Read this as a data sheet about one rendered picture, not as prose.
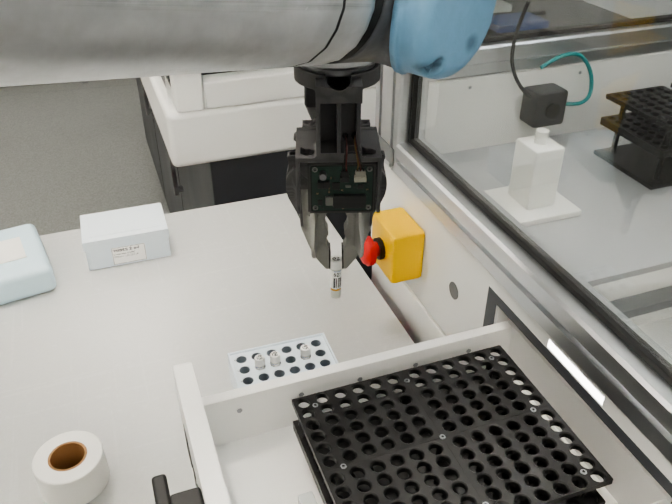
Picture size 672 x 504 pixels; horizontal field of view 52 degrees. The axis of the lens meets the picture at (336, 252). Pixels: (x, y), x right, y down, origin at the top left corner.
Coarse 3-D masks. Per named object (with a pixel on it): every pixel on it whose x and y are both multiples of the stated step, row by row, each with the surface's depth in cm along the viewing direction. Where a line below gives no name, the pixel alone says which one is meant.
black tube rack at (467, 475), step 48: (384, 384) 65; (432, 384) 65; (480, 384) 65; (528, 384) 65; (336, 432) 64; (384, 432) 64; (432, 432) 61; (480, 432) 61; (528, 432) 61; (336, 480) 60; (384, 480) 60; (432, 480) 60; (480, 480) 60; (528, 480) 60; (576, 480) 57
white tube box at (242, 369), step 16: (320, 336) 87; (240, 352) 85; (256, 352) 85; (288, 352) 86; (320, 352) 86; (240, 368) 83; (272, 368) 82; (288, 368) 82; (304, 368) 82; (240, 384) 80
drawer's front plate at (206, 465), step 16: (176, 368) 63; (192, 368) 63; (176, 384) 63; (192, 384) 62; (192, 400) 60; (192, 416) 58; (192, 432) 57; (208, 432) 57; (192, 448) 56; (208, 448) 56; (208, 464) 54; (208, 480) 53; (208, 496) 52; (224, 496) 52
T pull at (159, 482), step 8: (152, 480) 55; (160, 480) 55; (160, 488) 54; (168, 488) 54; (192, 488) 54; (160, 496) 54; (168, 496) 54; (176, 496) 54; (184, 496) 54; (192, 496) 54; (200, 496) 54
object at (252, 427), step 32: (384, 352) 70; (416, 352) 70; (448, 352) 72; (512, 352) 75; (256, 384) 66; (288, 384) 66; (320, 384) 68; (416, 384) 73; (544, 384) 70; (224, 416) 66; (256, 416) 67; (288, 416) 69; (544, 416) 71; (576, 416) 66; (224, 448) 67; (256, 448) 67; (288, 448) 67; (608, 448) 62; (224, 480) 64; (256, 480) 64; (288, 480) 64; (640, 480) 58
